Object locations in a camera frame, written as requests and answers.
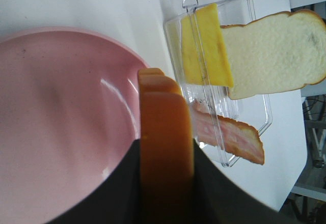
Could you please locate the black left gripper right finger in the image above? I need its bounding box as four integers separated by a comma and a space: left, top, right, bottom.
193, 143, 293, 223

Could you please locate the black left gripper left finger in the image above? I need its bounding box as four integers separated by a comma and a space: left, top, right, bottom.
50, 139, 141, 223

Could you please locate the bread slice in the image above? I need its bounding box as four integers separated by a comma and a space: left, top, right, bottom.
222, 10, 325, 100
138, 68, 194, 223

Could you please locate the pink round plate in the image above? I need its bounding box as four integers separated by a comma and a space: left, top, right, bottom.
1, 27, 147, 223

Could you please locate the yellow cheese slice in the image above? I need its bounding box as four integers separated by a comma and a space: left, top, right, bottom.
181, 3, 234, 88

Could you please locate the right clear plastic tray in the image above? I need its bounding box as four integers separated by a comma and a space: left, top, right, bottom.
164, 0, 274, 168

